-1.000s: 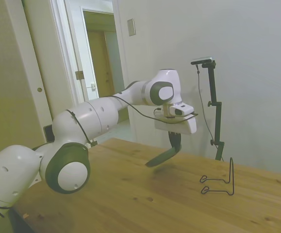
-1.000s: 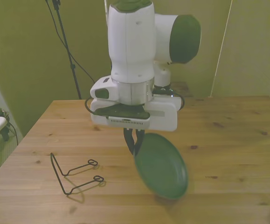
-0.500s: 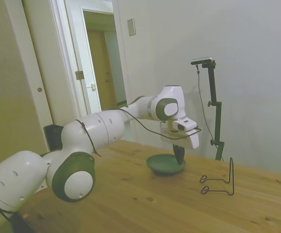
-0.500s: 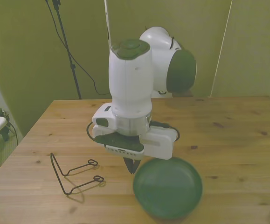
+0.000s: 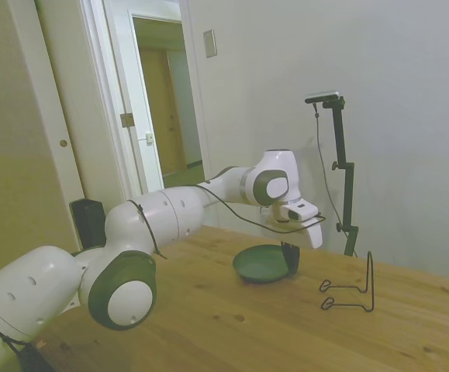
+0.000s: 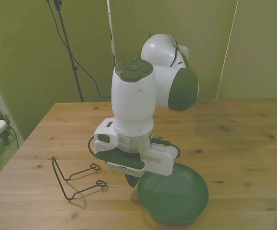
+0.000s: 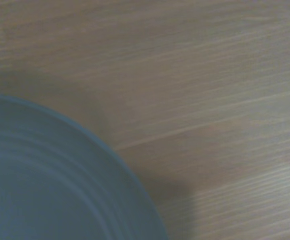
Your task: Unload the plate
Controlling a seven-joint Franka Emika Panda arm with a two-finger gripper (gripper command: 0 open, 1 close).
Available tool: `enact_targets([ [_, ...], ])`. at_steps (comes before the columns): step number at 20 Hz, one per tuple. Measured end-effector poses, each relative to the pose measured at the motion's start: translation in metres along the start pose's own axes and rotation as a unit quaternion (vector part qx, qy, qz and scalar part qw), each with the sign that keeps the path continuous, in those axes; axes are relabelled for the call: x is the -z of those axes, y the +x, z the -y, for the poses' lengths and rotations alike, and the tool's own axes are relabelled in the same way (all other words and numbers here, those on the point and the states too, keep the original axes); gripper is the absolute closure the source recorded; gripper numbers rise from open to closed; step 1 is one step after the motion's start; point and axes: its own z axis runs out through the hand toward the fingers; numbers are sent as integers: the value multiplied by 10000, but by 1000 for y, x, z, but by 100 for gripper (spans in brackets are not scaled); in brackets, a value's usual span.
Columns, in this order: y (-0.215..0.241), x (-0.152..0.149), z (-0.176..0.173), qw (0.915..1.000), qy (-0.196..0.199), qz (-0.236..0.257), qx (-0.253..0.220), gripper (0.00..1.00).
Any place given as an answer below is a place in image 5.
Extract beige closet door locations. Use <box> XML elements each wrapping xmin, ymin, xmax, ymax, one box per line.
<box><xmin>0</xmin><ymin>0</ymin><xmax>86</xmax><ymax>288</ymax></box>

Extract grey wall switch plate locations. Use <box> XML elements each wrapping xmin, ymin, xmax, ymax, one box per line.
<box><xmin>202</xmin><ymin>29</ymin><xmax>219</xmax><ymax>60</ymax></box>

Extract grey exterior camera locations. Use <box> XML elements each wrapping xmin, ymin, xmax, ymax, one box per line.
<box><xmin>304</xmin><ymin>90</ymin><xmax>343</xmax><ymax>105</ymax></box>

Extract black jointed camera stand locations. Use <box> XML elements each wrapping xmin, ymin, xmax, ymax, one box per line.
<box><xmin>320</xmin><ymin>98</ymin><xmax>361</xmax><ymax>258</ymax></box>

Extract white open door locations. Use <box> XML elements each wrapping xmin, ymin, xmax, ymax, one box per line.
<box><xmin>36</xmin><ymin>0</ymin><xmax>165</xmax><ymax>203</ymax></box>

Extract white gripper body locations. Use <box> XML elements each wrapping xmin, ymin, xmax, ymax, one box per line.
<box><xmin>260</xmin><ymin>207</ymin><xmax>323</xmax><ymax>250</ymax></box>

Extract black wire plate stand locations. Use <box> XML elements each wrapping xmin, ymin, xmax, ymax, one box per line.
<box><xmin>319</xmin><ymin>250</ymin><xmax>377</xmax><ymax>314</ymax></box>

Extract white door frame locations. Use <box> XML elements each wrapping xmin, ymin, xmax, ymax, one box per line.
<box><xmin>129</xmin><ymin>7</ymin><xmax>219</xmax><ymax>188</ymax></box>

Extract dark green round plate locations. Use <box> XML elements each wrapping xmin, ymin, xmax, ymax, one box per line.
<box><xmin>232</xmin><ymin>243</ymin><xmax>296</xmax><ymax>284</ymax></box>

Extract thin black camera cable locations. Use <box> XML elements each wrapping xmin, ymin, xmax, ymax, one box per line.
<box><xmin>313</xmin><ymin>102</ymin><xmax>346</xmax><ymax>234</ymax></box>

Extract wooden hallway door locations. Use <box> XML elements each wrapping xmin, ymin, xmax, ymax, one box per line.
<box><xmin>138</xmin><ymin>46</ymin><xmax>188</xmax><ymax>176</ymax></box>

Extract black cable along robot arm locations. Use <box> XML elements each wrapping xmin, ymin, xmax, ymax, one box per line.
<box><xmin>126</xmin><ymin>184</ymin><xmax>327</xmax><ymax>260</ymax></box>

